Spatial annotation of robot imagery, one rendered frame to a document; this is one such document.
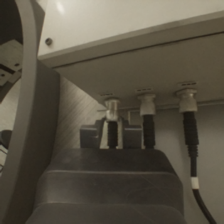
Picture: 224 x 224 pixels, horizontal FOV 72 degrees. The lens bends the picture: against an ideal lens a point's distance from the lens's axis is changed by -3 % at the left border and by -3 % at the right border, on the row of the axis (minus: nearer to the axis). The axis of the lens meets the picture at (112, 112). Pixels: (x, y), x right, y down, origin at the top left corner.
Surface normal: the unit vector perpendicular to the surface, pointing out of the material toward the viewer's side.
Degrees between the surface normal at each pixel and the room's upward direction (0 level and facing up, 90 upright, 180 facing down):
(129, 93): 132
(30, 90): 90
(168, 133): 90
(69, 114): 90
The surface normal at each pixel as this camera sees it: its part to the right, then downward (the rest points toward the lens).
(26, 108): -0.35, -0.26
